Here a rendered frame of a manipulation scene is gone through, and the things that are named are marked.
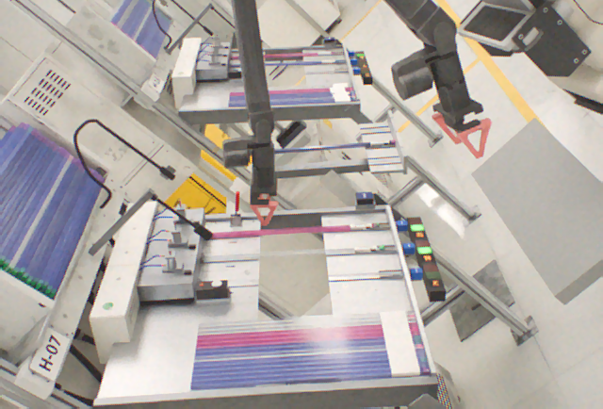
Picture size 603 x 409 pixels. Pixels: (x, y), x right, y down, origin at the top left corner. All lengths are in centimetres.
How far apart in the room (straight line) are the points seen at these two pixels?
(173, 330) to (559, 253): 91
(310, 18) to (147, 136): 365
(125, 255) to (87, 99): 108
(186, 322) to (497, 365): 119
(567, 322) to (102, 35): 194
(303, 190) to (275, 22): 357
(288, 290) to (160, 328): 154
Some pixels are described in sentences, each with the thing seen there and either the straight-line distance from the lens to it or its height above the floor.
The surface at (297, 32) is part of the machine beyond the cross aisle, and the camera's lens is 633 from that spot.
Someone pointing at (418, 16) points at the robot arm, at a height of 127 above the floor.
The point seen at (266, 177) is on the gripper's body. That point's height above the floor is 114.
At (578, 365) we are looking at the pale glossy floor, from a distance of 233.
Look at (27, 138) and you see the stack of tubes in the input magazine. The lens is 192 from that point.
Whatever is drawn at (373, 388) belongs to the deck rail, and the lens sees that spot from 151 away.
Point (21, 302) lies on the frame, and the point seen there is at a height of 144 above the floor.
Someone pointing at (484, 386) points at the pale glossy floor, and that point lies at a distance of 250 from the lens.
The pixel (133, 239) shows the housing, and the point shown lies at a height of 126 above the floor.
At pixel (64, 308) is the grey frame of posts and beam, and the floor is 135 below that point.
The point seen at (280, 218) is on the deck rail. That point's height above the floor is 94.
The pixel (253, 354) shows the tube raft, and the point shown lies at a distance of 158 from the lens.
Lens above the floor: 170
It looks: 22 degrees down
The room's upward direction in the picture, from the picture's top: 51 degrees counter-clockwise
